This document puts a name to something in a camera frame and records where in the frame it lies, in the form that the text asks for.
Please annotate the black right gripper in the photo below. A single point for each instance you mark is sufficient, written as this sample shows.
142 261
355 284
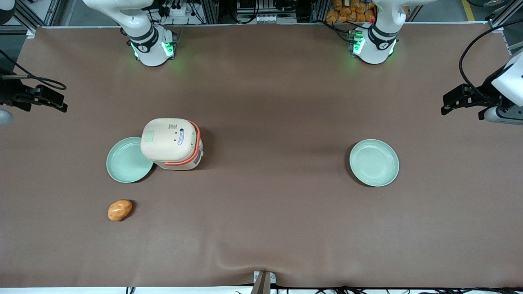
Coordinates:
8 92

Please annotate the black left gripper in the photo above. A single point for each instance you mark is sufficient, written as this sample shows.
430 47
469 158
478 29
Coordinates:
484 92

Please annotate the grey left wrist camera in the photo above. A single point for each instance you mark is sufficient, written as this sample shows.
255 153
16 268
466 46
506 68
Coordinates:
502 115

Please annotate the grey electronics box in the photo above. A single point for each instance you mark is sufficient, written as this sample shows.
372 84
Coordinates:
265 10

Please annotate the cream and orange rice cooker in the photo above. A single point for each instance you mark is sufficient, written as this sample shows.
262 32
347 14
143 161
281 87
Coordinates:
169 141

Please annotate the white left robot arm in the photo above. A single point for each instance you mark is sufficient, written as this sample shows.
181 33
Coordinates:
376 45

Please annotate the bag of orange bread rolls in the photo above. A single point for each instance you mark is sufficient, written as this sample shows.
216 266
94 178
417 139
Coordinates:
351 10

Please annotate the brown table cover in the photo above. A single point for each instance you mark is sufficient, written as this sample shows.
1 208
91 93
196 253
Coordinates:
261 212

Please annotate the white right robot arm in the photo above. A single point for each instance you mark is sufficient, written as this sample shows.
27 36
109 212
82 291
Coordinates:
149 43

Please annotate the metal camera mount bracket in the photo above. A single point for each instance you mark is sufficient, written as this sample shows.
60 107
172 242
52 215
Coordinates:
264 282

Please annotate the white power strip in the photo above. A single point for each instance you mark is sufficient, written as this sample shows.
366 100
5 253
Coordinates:
177 10

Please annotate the orange-brown bread roll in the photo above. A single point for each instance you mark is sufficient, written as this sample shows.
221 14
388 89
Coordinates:
119 210

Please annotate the pale green plate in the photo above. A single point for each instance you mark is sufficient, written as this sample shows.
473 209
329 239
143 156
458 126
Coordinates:
124 163
374 162

